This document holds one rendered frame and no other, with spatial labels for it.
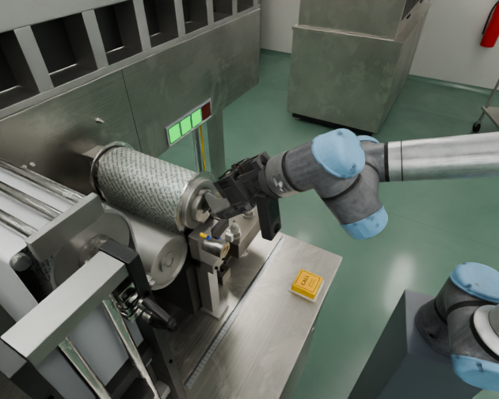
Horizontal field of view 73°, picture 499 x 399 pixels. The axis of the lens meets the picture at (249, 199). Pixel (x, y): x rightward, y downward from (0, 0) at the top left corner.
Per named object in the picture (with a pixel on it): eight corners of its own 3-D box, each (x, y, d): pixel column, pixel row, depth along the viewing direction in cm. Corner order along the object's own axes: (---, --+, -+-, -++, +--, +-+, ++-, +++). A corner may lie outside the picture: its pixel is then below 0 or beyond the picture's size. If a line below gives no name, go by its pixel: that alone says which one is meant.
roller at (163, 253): (156, 300, 72) (145, 264, 64) (74, 254, 81) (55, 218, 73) (190, 260, 80) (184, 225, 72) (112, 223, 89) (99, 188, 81)
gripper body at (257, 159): (230, 165, 70) (272, 144, 62) (253, 197, 72) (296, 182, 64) (209, 184, 65) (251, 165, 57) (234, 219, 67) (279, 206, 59)
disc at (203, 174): (182, 247, 75) (171, 197, 65) (180, 246, 75) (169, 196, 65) (219, 207, 84) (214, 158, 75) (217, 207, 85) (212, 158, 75)
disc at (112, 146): (102, 210, 84) (82, 161, 74) (100, 209, 84) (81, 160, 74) (143, 178, 94) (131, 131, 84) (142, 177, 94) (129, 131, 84)
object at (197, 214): (205, 185, 71) (219, 195, 78) (197, 183, 72) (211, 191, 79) (191, 218, 70) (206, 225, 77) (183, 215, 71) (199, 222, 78)
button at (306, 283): (313, 300, 96) (314, 295, 94) (291, 290, 99) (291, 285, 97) (321, 282, 101) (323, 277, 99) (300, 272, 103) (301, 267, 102)
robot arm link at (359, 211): (392, 194, 62) (363, 148, 58) (391, 237, 54) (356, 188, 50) (353, 207, 67) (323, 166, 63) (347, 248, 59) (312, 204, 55)
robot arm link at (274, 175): (314, 176, 61) (297, 203, 56) (295, 184, 64) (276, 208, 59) (293, 142, 59) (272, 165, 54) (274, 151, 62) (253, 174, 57)
